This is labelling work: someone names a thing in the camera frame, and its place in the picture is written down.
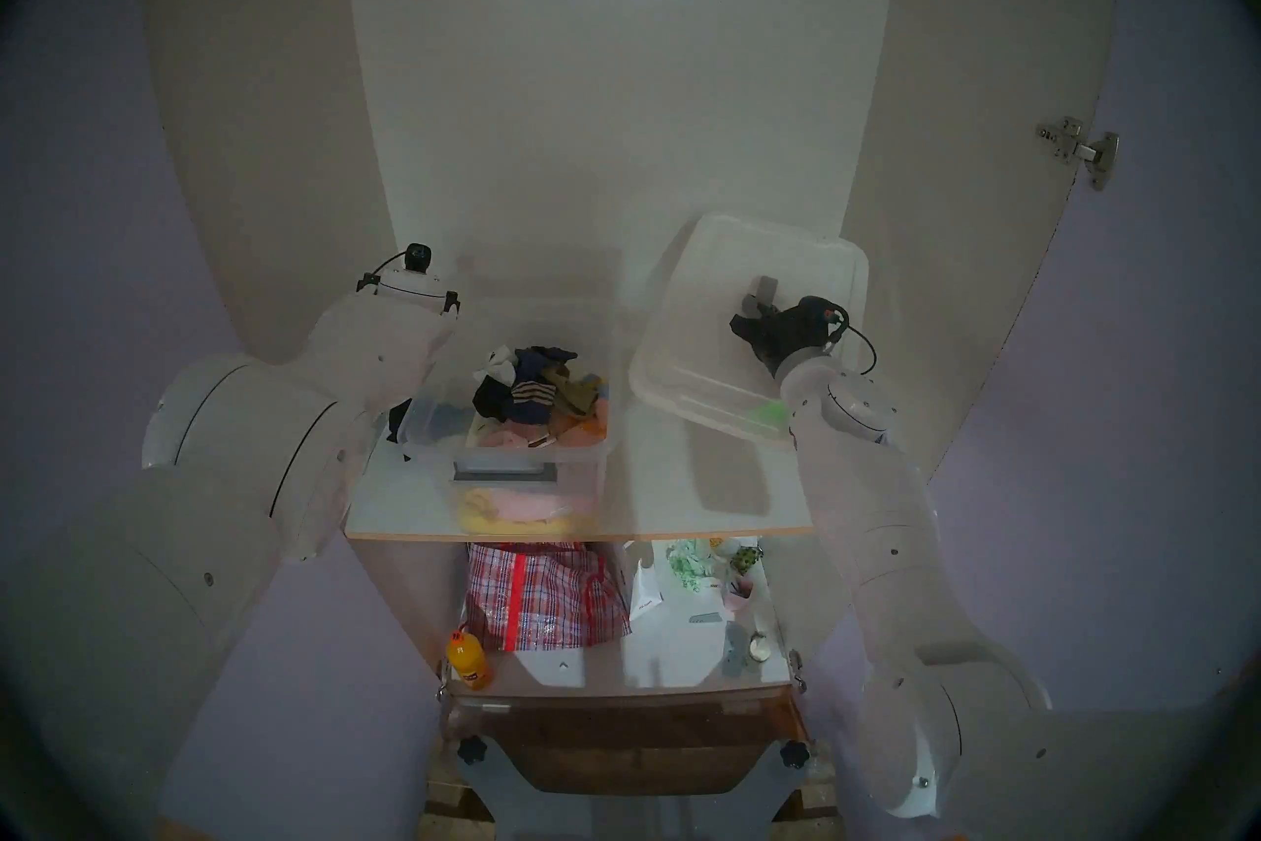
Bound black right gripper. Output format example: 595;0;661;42
729;299;839;384

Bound small white carton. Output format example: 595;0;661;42
625;541;665;623

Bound lavender cabinet door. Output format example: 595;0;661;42
0;0;464;841
892;0;1261;825

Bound yellow folded cloth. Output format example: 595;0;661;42
456;487;597;540

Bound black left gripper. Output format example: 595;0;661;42
357;272;461;318

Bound pink folded cloth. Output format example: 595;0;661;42
491;492;574;523

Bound mint green floral item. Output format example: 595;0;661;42
667;539;727;596

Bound plain navy sock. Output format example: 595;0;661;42
512;345;579;382

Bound olive green sock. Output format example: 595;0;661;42
542;364;604;419

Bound orange juice bottle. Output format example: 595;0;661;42
446;629;495;691

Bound brown wooden panel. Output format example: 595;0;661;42
455;699;811;797

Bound clear plastic storage bin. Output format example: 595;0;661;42
396;246;624;544

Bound navy white striped sock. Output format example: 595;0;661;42
507;380;560;428

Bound glossy white shelf board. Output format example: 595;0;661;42
448;543;794;702

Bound grey robot torso frame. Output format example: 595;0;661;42
424;736;838;841

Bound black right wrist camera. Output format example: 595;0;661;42
794;294;851;337

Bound thin black right camera cable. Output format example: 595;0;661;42
832;307;879;377

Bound white bin lid grey handle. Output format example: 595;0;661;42
628;210;871;453

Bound white wardrobe cabinet body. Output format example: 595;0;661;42
138;0;1124;546

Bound red plaid woven bag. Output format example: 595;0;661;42
464;540;632;654

